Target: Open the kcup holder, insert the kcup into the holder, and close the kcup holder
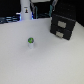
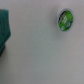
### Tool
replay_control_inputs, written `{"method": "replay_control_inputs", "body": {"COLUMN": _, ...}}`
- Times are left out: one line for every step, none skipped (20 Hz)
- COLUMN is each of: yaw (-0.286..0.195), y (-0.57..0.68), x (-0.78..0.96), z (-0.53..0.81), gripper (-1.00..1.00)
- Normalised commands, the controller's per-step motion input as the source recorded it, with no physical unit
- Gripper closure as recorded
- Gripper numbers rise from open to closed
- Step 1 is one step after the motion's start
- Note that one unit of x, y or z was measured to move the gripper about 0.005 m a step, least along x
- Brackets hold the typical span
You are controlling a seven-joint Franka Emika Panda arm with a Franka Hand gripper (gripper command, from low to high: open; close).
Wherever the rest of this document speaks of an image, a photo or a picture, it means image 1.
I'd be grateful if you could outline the white kcup with green lid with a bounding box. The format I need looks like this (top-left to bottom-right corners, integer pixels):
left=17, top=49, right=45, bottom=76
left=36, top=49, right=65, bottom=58
left=28, top=37, right=34, bottom=49

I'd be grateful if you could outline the black kcup holder drawer box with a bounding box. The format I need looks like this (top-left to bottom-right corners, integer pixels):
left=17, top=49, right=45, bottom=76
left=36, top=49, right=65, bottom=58
left=49, top=2, right=82, bottom=41

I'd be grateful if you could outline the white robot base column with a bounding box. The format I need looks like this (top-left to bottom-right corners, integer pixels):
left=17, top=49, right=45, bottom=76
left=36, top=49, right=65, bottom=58
left=20, top=0, right=32, bottom=20

